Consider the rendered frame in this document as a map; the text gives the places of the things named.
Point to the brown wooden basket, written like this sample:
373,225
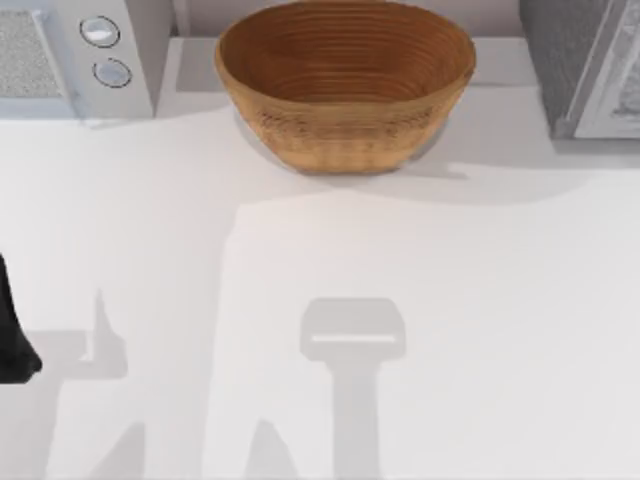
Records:
345,80

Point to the round microwave knob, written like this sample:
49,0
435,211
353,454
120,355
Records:
99,31
112,72

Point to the pale microwave oven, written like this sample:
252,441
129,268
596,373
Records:
60,60

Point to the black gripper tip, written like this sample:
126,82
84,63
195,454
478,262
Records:
14,345

